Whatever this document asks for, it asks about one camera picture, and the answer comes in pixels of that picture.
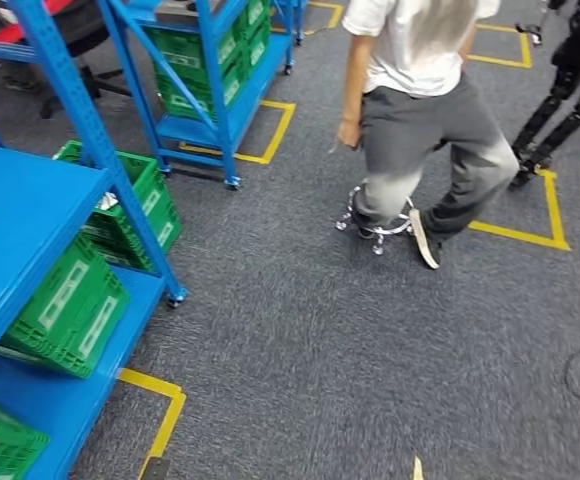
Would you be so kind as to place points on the blue metal shelf rack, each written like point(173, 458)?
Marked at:
point(220, 99)
point(297, 26)
point(20, 218)

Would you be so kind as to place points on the yellow floor tape strip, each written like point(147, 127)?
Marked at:
point(275, 132)
point(417, 469)

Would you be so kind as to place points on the green plastic crate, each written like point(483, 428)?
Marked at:
point(0, 444)
point(255, 33)
point(150, 192)
point(70, 311)
point(195, 99)
point(185, 53)

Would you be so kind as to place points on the person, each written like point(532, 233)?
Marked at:
point(420, 132)

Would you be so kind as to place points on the black office chair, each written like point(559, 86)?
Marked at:
point(90, 79)

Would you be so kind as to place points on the black humanoid robot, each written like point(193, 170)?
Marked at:
point(565, 86)

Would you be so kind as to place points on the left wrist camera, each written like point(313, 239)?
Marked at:
point(155, 469)

